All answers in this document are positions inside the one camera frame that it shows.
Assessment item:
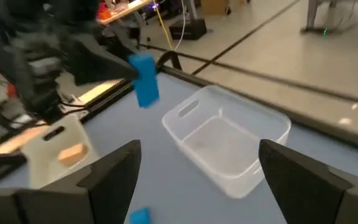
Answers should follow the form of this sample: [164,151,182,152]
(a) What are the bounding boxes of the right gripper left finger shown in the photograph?
[13,139,142,224]

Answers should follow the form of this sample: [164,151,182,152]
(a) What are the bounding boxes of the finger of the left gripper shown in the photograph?
[103,32,134,63]
[68,32,140,86]

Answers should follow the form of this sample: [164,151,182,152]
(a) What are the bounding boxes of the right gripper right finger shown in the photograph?
[258,138,358,224]

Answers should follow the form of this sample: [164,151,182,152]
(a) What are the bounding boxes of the blue rectangular block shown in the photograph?
[127,53,161,109]
[129,207,152,224]

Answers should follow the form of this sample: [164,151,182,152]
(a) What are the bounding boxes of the orange object on desk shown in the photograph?
[99,8,112,21]

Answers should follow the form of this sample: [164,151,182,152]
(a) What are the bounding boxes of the wooden desk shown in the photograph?
[97,0,155,26]

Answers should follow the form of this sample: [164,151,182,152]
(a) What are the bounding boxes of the light wooden rectangular block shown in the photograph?
[57,143,86,167]

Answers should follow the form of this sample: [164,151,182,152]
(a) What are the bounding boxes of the white opaque plastic bin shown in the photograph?
[19,114,101,190]

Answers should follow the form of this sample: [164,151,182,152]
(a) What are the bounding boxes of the black box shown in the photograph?
[168,18,208,41]

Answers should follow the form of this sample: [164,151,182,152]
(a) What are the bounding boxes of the translucent plastic bin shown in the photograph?
[161,84,292,200]

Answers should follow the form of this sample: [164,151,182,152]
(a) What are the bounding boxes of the cardboard box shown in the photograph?
[201,0,231,16]

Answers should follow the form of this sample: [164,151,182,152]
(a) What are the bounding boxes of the grey metal table legs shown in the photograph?
[300,0,356,34]

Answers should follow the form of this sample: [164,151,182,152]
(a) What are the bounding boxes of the yellow cable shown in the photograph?
[152,2,174,51]

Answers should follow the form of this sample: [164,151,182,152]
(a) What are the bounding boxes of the black cable loop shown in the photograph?
[156,50,183,72]

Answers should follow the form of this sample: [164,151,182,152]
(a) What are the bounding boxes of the white cable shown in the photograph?
[173,0,186,52]

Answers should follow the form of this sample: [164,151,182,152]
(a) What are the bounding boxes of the black table edge rail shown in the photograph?
[159,65,358,154]

